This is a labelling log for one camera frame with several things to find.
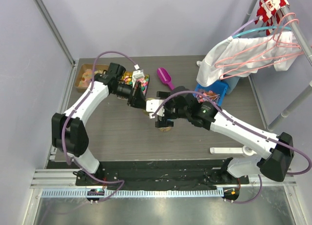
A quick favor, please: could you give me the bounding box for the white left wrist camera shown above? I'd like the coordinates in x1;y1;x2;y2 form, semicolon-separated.
132;64;145;86

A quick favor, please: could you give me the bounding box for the teal hanger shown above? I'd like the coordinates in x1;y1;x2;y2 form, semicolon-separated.
229;26;292;39

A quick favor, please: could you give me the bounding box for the dark tin of star candies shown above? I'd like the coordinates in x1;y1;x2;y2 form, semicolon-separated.
116;71;150;100

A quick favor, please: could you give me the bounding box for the blue bin of lollipops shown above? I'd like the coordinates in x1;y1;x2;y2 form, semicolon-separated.
195;81;228;106

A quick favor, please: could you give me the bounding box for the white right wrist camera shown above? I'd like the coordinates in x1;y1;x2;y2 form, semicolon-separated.
146;99;165;119

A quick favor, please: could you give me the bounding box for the magenta plastic scoop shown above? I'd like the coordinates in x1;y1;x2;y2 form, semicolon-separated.
156;67;175;90

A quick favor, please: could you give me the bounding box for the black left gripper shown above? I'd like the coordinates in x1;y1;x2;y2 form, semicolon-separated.
112;81;148;109

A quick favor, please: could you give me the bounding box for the clear glass jar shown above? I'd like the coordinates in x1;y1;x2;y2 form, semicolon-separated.
158;127;172;132

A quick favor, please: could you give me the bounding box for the gold tin of popsicle candies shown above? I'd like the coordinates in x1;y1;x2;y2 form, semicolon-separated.
74;64;109;93

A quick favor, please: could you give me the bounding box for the round gold jar lid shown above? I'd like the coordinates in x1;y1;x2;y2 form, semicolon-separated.
143;98;157;119

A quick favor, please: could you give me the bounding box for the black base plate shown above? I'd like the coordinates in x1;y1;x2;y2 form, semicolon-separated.
75;160;249;186

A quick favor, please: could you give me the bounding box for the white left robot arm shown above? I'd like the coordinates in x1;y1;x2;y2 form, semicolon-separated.
52;63;148;185

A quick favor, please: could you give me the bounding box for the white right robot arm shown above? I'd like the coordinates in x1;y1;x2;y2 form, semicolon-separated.
146;86;294;184

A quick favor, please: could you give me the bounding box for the pink wire hanger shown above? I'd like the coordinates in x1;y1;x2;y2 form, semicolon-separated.
214;12;303;80

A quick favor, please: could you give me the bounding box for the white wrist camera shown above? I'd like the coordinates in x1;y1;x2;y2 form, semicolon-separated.
146;99;165;119
132;64;145;86

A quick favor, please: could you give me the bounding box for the grey blue cloth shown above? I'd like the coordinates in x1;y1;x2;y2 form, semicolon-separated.
223;77;240;95

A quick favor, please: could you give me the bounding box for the slotted cable duct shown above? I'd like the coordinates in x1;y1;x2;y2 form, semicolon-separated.
41;188;224;198

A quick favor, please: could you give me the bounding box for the red white cloth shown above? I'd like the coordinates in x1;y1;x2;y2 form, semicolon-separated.
254;0;289;26

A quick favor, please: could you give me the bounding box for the aluminium corner post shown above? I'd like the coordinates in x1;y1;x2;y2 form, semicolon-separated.
33;0;75;67

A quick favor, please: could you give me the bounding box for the white shirt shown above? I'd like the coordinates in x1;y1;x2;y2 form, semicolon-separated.
196;31;303;86

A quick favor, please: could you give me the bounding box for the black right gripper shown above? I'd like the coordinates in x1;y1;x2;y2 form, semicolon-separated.
156;91;190;127

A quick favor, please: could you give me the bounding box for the aluminium frame rail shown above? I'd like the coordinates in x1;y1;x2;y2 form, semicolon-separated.
30;167;298;189

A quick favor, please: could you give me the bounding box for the grey clothes rack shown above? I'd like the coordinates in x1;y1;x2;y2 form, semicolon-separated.
243;0;312;133

